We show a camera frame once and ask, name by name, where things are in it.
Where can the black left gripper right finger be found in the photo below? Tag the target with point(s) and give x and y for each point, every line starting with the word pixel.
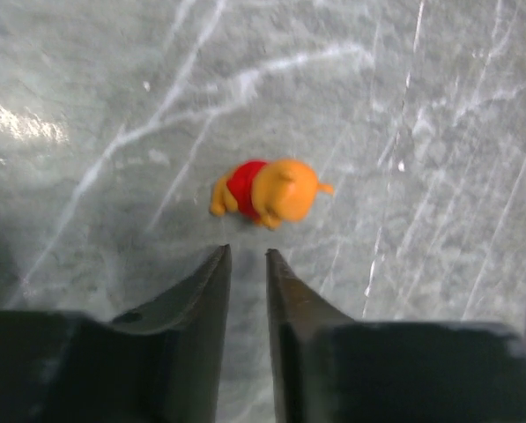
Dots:
pixel 328 367

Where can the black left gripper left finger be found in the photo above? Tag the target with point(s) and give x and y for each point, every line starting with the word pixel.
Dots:
pixel 159 362

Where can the small orange bear figure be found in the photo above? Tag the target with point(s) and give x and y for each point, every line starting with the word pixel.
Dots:
pixel 268 193

